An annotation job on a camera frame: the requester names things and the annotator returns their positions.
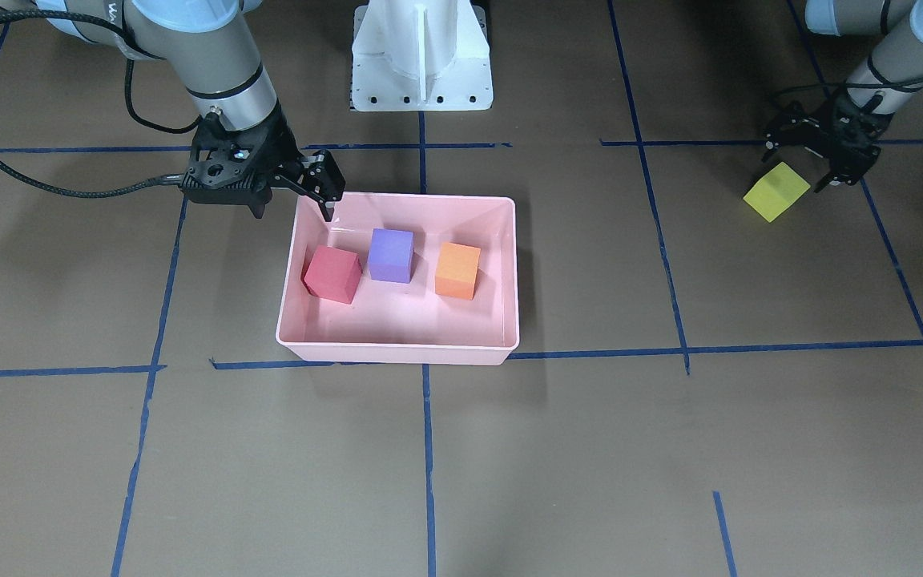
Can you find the pink plastic bin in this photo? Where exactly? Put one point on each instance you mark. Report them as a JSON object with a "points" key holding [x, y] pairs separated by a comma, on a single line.
{"points": [[406, 323]]}

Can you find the orange foam cube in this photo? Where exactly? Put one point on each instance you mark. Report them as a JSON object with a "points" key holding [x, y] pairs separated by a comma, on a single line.
{"points": [[456, 274]]}

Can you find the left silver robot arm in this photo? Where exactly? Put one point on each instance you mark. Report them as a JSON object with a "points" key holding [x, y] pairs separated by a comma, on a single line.
{"points": [[894, 66]]}

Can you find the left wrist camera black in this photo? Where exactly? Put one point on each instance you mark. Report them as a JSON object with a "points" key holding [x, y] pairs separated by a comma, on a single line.
{"points": [[794, 127]]}

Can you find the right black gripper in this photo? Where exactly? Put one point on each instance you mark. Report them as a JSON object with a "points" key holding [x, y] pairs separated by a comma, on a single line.
{"points": [[280, 150]]}

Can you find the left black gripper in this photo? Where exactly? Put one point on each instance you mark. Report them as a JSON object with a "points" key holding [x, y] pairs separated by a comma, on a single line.
{"points": [[852, 131]]}

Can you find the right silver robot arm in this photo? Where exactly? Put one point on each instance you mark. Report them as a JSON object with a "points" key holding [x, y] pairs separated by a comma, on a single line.
{"points": [[207, 43]]}

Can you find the yellow foam cube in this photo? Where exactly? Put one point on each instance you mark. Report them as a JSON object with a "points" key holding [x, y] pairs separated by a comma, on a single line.
{"points": [[775, 192]]}

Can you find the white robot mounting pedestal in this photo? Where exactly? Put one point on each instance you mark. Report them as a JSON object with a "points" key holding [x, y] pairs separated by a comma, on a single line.
{"points": [[421, 56]]}

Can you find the red foam cube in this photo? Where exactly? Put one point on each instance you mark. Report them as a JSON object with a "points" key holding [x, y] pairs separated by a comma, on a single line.
{"points": [[333, 274]]}

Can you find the purple foam cube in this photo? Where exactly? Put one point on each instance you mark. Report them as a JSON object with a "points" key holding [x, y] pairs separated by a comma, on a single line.
{"points": [[391, 255]]}

